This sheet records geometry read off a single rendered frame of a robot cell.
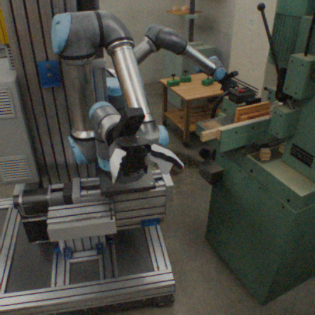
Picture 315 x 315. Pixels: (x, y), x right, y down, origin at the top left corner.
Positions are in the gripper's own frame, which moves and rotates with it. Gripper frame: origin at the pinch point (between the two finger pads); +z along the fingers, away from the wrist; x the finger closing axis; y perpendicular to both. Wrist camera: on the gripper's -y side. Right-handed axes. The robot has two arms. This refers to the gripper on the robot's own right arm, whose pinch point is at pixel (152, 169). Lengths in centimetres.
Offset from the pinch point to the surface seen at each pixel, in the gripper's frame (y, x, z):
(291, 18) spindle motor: -28, -82, -50
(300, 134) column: 15, -85, -29
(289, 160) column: 29, -87, -31
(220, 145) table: 28, -61, -49
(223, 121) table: 24, -72, -65
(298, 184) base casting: 33, -81, -19
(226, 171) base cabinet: 51, -78, -59
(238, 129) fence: 21, -69, -49
